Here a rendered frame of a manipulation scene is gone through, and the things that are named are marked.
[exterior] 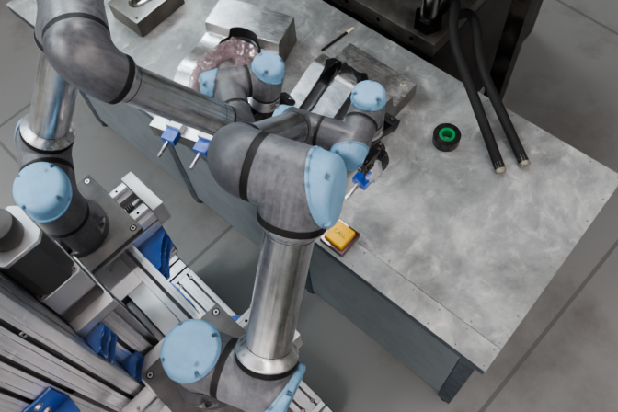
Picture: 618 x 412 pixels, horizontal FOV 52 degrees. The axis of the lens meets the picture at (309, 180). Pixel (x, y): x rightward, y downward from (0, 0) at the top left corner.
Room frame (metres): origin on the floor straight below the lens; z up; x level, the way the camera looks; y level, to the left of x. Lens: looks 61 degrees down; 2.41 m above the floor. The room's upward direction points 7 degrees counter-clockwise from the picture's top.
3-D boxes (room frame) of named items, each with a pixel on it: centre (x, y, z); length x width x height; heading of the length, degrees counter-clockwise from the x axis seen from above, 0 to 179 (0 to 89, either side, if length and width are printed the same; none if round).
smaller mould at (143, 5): (1.64, 0.47, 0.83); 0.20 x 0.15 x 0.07; 133
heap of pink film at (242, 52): (1.26, 0.21, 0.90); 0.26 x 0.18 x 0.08; 150
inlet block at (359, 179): (0.79, -0.14, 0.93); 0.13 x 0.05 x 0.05; 133
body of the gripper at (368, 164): (0.80, -0.15, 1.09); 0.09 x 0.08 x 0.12; 133
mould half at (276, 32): (1.27, 0.22, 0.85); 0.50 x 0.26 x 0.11; 150
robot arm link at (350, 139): (0.73, -0.09, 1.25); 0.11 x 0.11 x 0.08; 62
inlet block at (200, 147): (1.00, 0.30, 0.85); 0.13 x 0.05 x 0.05; 150
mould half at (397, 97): (1.06, -0.09, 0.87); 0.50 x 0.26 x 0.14; 133
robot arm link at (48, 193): (0.71, 0.57, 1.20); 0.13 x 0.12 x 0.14; 11
